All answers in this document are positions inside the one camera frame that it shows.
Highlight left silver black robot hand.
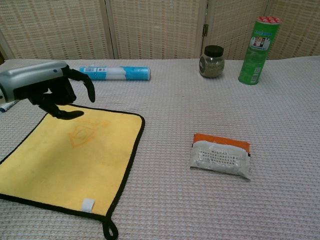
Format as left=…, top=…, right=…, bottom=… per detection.
left=0, top=59, right=96, bottom=120

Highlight woven folding screen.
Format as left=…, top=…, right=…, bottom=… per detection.
left=0, top=0, right=320, bottom=61

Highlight green cylindrical canister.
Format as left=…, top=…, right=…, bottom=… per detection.
left=237, top=15, right=283, bottom=86

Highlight blue white plastic roll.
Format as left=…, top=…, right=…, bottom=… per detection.
left=79, top=65, right=152, bottom=82

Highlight orange white snack packet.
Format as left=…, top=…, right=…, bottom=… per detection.
left=189, top=132, right=252, bottom=181

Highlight yellow cloth with black trim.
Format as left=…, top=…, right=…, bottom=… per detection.
left=0, top=103, right=146, bottom=240

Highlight pale waffle tablecloth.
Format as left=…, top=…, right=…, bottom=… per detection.
left=0, top=55, right=320, bottom=240

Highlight glass jar with black lid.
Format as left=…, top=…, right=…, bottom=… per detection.
left=199, top=45, right=225, bottom=79

